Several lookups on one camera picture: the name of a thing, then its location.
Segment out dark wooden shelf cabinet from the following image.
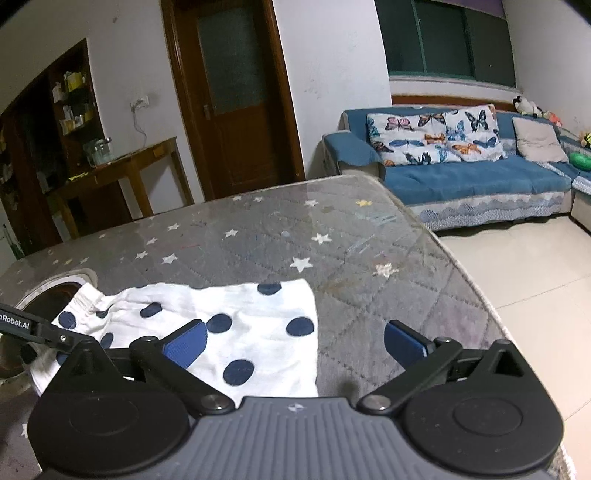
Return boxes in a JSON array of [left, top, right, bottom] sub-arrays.
[[0, 38, 108, 259]]

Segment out blue sofa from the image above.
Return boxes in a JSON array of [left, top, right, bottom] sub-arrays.
[[322, 104, 591, 232]]

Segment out white power cable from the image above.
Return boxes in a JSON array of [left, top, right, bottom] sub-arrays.
[[133, 107, 149, 149]]

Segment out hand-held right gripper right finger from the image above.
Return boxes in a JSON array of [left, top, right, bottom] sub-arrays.
[[359, 320, 536, 414]]

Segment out small butterfly print pillow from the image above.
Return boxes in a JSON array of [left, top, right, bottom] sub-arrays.
[[442, 104, 507, 164]]

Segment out white polka dot pants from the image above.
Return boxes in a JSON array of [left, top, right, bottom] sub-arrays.
[[30, 279, 320, 401]]

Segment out black and white plush toy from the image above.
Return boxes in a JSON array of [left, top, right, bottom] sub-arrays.
[[511, 95, 546, 119]]

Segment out large butterfly print pillow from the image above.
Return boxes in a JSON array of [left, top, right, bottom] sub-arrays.
[[366, 113, 457, 168]]

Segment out beige cushion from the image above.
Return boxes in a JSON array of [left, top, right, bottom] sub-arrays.
[[512, 117, 570, 164]]

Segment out wooden side table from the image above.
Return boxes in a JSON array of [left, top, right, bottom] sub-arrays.
[[47, 137, 195, 241]]

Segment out grey star quilted table cover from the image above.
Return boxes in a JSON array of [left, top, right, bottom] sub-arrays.
[[0, 173, 514, 480]]

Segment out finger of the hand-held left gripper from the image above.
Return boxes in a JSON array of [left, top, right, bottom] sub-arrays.
[[44, 323, 95, 357]]

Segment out dark window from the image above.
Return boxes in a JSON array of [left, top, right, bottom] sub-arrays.
[[374, 0, 519, 89]]

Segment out brown wooden door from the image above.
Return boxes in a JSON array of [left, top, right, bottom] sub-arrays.
[[161, 0, 306, 200]]

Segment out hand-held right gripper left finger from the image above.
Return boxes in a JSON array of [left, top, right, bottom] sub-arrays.
[[60, 319, 235, 415]]

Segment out clear glass jar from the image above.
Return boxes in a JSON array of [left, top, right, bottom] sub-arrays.
[[83, 137, 114, 166]]

